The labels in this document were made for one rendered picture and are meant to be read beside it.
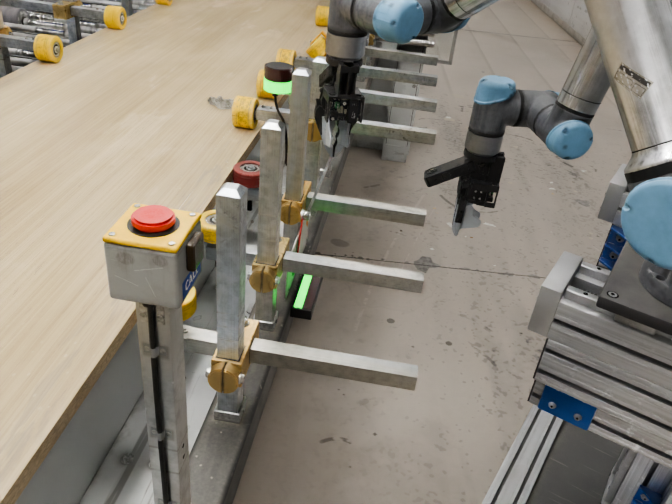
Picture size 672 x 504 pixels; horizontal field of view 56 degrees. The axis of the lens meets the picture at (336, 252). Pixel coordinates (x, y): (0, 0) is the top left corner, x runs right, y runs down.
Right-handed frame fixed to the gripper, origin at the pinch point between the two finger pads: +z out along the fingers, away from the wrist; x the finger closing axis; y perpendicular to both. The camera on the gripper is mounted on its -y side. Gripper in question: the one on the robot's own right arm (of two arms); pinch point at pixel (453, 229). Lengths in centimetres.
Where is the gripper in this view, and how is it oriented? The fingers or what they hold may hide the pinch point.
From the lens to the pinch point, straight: 147.4
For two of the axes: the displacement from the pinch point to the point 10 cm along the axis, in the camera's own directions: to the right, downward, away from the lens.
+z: -0.9, 8.4, 5.3
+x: 1.5, -5.2, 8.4
